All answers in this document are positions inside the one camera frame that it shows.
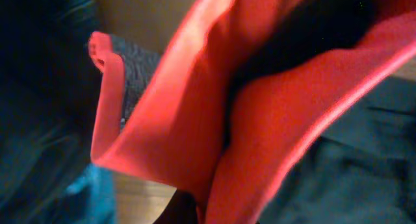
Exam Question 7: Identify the black pants with red waistband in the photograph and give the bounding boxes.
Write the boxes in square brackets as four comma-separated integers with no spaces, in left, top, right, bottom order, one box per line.
[88,0,415,223]

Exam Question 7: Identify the black folded garment left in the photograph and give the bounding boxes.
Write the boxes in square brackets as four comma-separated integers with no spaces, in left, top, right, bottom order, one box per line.
[1,0,101,125]

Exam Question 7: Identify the blue denim jeans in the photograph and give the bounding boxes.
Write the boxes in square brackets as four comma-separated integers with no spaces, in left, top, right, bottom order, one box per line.
[0,87,118,224]

